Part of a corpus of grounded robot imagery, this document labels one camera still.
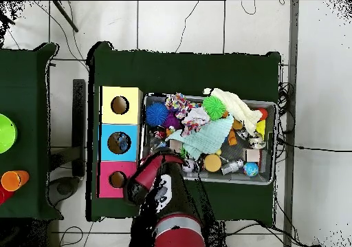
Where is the colourful patterned cloth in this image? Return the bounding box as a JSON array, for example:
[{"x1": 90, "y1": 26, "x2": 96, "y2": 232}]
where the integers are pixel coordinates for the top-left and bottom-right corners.
[
  {"x1": 180, "y1": 106, "x2": 211, "y2": 136},
  {"x1": 164, "y1": 92, "x2": 193, "y2": 114}
]

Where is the blue spiky ball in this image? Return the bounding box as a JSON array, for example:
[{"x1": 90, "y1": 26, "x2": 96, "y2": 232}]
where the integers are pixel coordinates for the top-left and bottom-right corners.
[{"x1": 145, "y1": 102, "x2": 171, "y2": 127}]

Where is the mint green cloth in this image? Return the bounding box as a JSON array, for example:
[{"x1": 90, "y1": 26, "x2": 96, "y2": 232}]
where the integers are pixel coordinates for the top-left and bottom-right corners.
[{"x1": 164, "y1": 116, "x2": 234, "y2": 161}]

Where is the wooden box with three holes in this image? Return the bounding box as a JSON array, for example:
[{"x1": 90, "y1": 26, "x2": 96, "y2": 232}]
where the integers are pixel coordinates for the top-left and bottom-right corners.
[{"x1": 98, "y1": 85, "x2": 145, "y2": 200}]

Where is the shallow clear mesh bin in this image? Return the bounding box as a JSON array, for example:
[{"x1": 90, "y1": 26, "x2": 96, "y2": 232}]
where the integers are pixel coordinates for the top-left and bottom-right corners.
[{"x1": 140, "y1": 94, "x2": 278, "y2": 186}]

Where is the purple spiky ball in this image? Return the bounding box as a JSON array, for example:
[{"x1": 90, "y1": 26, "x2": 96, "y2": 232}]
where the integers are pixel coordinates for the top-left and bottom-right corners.
[{"x1": 164, "y1": 111, "x2": 182, "y2": 129}]

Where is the green spiky ball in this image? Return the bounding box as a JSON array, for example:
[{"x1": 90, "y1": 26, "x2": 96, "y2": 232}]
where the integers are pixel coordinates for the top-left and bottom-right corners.
[{"x1": 201, "y1": 96, "x2": 227, "y2": 121}]

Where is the tan round bun toy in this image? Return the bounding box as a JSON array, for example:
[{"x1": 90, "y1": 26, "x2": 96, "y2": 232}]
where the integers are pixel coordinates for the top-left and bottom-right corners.
[{"x1": 203, "y1": 153, "x2": 223, "y2": 173}]

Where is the orange bear toy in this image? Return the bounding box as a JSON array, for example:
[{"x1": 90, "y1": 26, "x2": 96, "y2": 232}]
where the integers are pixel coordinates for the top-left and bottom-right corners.
[{"x1": 226, "y1": 119, "x2": 244, "y2": 147}]

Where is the pale yellow cloth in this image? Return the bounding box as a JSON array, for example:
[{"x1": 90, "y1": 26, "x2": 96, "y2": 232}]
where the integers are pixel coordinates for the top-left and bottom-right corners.
[{"x1": 202, "y1": 87, "x2": 264, "y2": 137}]

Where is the small wooden cube block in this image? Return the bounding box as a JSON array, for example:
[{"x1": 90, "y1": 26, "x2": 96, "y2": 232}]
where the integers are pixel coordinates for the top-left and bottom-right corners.
[{"x1": 244, "y1": 147, "x2": 262, "y2": 163}]

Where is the round silver tin can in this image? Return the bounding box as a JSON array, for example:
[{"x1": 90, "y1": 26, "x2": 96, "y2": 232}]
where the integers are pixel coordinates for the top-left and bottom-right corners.
[{"x1": 249, "y1": 135, "x2": 267, "y2": 149}]

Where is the small blue globe ball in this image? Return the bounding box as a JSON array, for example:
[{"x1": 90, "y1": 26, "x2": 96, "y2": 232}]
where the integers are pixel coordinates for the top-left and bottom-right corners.
[{"x1": 243, "y1": 161, "x2": 260, "y2": 178}]

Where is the small red ball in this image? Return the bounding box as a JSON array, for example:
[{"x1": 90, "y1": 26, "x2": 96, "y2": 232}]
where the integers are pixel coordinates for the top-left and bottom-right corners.
[{"x1": 256, "y1": 107, "x2": 270, "y2": 121}]

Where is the side table with green cloth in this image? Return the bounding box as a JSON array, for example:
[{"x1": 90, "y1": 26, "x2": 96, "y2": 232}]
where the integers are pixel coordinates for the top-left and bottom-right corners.
[{"x1": 0, "y1": 42, "x2": 60, "y2": 220}]

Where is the orange round object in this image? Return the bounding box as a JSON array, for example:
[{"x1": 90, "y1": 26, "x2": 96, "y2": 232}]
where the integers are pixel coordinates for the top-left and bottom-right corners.
[{"x1": 0, "y1": 169, "x2": 30, "y2": 193}]

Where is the green bowl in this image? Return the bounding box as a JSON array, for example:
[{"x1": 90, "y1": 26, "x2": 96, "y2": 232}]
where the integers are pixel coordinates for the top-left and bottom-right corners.
[{"x1": 0, "y1": 114, "x2": 18, "y2": 154}]

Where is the red round object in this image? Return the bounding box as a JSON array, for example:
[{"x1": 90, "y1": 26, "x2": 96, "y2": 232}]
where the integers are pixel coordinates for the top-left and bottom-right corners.
[{"x1": 0, "y1": 185, "x2": 14, "y2": 205}]

